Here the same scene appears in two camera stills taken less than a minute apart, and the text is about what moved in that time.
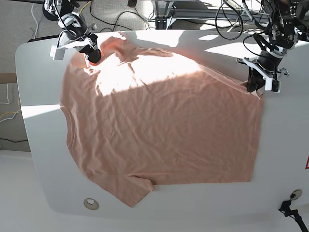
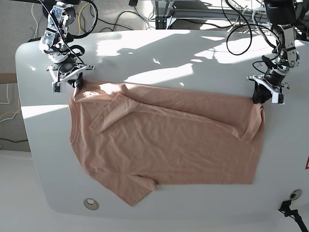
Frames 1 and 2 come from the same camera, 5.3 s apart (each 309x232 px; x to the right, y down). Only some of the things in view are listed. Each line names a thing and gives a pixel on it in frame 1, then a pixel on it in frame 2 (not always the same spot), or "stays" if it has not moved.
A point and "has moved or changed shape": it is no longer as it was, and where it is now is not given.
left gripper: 69,39 → 63,71
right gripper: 255,79 → 270,86
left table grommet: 91,204 stays
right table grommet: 296,194 stays
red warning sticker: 307,165 stays
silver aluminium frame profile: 163,9 stays
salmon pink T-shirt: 140,118 has moved or changed shape
